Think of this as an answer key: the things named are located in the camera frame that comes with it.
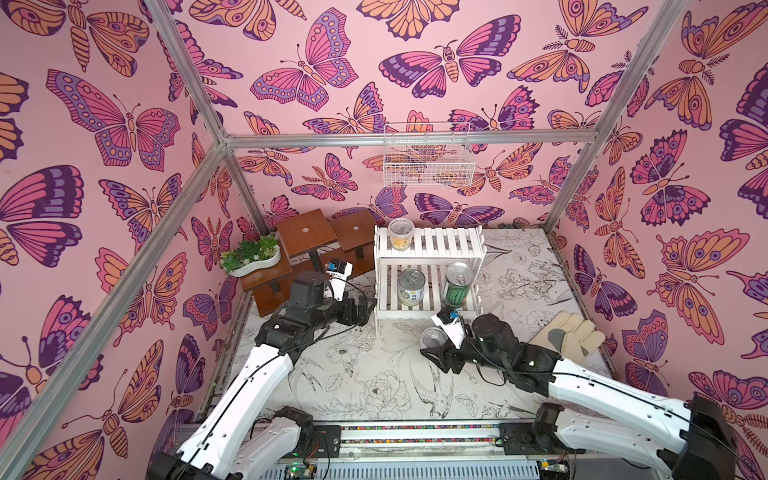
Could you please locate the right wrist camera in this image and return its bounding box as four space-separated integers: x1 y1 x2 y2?
432 306 466 349

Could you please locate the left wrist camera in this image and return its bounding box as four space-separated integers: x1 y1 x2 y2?
326 258 353 301

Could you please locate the green watermelon can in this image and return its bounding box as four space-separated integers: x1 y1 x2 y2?
441 262 475 309

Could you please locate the white purple label can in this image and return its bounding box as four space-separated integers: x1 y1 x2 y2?
398 268 426 307

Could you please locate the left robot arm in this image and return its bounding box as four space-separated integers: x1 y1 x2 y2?
147 271 377 479

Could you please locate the white wire basket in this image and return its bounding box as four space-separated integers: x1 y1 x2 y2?
381 127 476 189

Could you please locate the aluminium frame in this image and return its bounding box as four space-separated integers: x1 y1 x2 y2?
0 0 691 475

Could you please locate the white wooden slatted shelf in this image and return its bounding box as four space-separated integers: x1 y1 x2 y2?
374 226 487 336

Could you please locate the yellow seed jar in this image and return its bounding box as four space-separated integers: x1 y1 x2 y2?
387 218 415 251

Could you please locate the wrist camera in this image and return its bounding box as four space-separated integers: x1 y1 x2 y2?
432 306 466 349
326 258 353 301

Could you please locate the brown wooden tiered stand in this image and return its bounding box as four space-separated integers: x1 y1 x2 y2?
241 209 376 317

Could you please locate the beige work glove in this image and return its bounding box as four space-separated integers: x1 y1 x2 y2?
529 310 606 365

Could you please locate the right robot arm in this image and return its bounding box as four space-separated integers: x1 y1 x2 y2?
420 308 740 479

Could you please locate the green plant in white pot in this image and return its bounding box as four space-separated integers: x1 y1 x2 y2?
219 235 281 278

